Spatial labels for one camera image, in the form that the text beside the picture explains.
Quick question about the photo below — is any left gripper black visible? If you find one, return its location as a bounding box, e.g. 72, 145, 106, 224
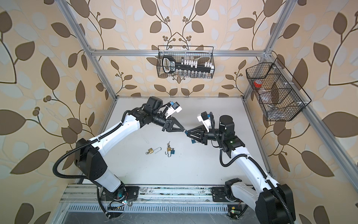
150, 111, 185, 132

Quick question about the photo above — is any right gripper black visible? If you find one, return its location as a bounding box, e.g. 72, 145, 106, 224
187, 125, 225, 146

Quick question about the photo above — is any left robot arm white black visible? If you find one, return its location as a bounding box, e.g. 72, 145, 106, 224
52, 97, 185, 206

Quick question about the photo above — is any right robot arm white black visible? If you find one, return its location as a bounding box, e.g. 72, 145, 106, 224
186, 112, 296, 224

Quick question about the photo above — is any brass padlock with keys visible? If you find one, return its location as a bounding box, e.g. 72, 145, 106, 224
165, 142, 172, 157

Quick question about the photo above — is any long-shackle brass padlock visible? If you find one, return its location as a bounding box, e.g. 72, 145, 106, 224
145, 147, 162, 155

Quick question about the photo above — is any black tool with white bits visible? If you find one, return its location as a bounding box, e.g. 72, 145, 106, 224
161, 56, 215, 74

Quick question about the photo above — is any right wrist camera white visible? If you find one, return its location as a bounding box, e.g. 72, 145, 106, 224
197, 112, 211, 132

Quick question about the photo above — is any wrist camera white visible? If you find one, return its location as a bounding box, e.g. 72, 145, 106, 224
197, 112, 211, 132
165, 101, 182, 118

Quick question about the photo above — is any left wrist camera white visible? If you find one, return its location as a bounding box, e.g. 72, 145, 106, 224
165, 101, 182, 118

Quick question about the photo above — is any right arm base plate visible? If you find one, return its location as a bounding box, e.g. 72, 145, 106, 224
210, 187, 229, 203

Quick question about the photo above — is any back wire basket black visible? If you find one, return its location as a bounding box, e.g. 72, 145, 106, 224
156, 45, 215, 79

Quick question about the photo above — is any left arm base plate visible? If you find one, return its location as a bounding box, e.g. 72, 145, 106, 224
102, 186, 139, 201

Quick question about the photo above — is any side wire basket black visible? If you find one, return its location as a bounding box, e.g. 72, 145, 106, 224
246, 58, 311, 121

